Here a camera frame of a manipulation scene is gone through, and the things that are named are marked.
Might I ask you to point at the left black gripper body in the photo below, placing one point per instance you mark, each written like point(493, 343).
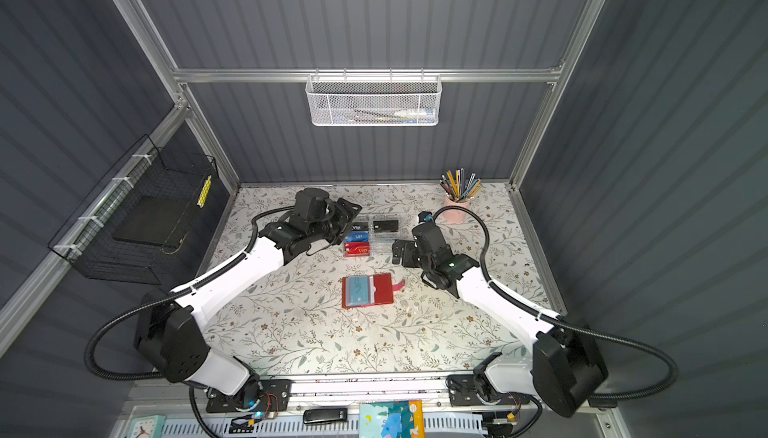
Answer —
point(320, 232)

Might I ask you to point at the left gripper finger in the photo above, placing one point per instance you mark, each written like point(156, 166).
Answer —
point(347, 209)
point(339, 232)

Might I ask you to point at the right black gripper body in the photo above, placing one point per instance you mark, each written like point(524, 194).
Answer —
point(424, 263)

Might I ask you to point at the clear plastic organizer box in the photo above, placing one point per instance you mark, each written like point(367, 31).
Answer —
point(371, 235)

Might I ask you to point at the red card holder wallet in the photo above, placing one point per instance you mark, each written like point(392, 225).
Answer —
point(383, 287)

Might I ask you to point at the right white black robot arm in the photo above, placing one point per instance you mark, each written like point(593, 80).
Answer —
point(565, 368)

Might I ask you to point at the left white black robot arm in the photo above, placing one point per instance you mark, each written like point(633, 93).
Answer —
point(170, 335)

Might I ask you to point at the pink pen cup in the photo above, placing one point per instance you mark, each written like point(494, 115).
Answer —
point(455, 213)

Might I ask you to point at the pens in pink cup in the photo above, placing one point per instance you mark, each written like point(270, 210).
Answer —
point(459, 185)

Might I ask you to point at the markers in white basket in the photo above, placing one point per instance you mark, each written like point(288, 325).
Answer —
point(408, 115)

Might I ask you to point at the yellow tag on basket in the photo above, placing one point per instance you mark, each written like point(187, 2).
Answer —
point(204, 191)

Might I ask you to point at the black pad in basket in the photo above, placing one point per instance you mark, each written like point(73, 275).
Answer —
point(152, 221)

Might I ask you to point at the colourful picture book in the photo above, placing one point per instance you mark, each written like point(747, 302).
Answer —
point(391, 420)

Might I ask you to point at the black stapler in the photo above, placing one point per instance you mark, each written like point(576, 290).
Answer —
point(324, 415)

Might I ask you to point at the small teal clock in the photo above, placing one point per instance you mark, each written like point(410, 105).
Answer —
point(146, 427)

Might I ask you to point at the white wire mesh basket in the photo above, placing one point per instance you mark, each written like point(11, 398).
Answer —
point(331, 101)

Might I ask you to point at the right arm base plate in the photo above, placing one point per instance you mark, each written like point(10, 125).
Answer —
point(467, 390)

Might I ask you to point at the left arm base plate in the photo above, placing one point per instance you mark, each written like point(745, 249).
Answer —
point(265, 396)

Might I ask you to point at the black wire wall basket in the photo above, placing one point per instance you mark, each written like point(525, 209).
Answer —
point(85, 242)

